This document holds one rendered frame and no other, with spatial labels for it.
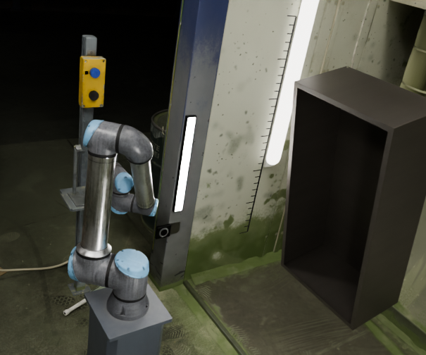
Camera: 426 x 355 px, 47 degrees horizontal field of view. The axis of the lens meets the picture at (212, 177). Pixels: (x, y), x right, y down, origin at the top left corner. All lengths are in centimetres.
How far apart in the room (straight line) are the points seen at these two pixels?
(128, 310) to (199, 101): 120
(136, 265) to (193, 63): 113
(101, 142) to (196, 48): 93
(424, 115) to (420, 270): 161
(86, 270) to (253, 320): 143
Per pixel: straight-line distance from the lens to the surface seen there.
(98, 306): 234
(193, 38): 263
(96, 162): 198
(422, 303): 356
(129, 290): 219
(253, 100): 300
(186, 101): 273
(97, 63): 260
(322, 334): 336
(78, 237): 312
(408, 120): 216
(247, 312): 333
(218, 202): 321
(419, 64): 348
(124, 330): 224
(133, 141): 192
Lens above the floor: 224
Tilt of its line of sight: 27 degrees down
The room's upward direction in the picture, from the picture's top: 10 degrees clockwise
